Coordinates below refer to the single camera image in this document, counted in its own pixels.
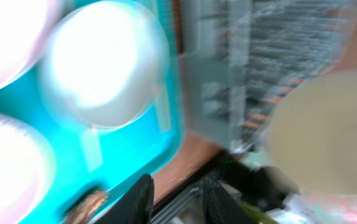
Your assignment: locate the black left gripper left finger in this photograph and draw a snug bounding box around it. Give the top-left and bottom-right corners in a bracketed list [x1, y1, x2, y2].
[95, 174, 155, 224]

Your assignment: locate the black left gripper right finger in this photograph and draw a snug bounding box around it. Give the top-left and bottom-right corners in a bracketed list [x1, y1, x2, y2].
[202, 184, 257, 224]

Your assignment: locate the brown food scrap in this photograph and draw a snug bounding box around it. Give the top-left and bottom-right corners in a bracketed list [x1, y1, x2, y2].
[63, 189, 108, 224]

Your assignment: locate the beige paper cup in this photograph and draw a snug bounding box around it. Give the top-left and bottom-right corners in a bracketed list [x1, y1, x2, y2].
[267, 70, 357, 195]

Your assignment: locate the small pink bowl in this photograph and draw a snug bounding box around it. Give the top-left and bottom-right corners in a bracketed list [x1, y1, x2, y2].
[0, 114, 56, 223]

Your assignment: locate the grey dishwasher rack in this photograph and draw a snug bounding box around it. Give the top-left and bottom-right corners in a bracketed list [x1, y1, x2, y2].
[180, 0, 357, 153]

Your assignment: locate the teal serving tray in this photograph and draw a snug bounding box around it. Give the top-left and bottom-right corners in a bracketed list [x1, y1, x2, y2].
[0, 1, 183, 223]

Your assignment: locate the wooden chopstick left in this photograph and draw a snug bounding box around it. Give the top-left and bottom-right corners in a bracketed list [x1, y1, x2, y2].
[80, 126, 103, 172]

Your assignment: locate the wooden chopstick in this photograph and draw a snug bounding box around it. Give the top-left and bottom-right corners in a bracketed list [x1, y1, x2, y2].
[153, 84, 171, 133]
[80, 126, 103, 172]

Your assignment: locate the wooden chopstick right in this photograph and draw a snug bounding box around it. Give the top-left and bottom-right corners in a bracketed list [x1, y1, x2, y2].
[153, 84, 171, 133]

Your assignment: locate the large white plate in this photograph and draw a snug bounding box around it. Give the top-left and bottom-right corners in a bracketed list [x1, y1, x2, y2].
[0, 0, 64, 89]

